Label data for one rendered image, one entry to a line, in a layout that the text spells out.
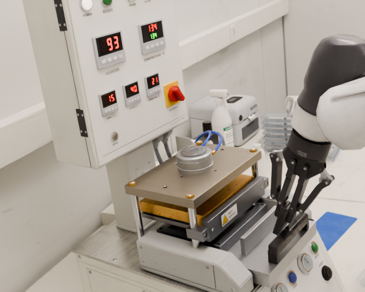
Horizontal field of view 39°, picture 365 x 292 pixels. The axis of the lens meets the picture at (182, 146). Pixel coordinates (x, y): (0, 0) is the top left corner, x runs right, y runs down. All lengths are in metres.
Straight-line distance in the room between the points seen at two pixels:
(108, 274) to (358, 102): 0.71
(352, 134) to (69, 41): 0.55
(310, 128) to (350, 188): 0.93
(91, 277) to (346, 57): 0.77
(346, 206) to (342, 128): 0.95
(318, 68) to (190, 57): 1.34
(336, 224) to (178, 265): 0.68
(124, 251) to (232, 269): 0.31
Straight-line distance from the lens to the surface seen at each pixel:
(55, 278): 1.53
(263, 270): 1.03
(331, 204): 1.73
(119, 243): 1.26
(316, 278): 1.22
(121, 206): 1.28
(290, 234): 1.07
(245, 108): 2.11
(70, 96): 1.08
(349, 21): 3.47
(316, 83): 0.89
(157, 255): 1.09
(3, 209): 1.44
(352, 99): 0.77
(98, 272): 1.25
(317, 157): 0.95
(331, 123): 0.79
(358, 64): 0.88
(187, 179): 1.08
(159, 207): 1.11
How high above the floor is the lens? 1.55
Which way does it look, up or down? 20 degrees down
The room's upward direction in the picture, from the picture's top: 7 degrees counter-clockwise
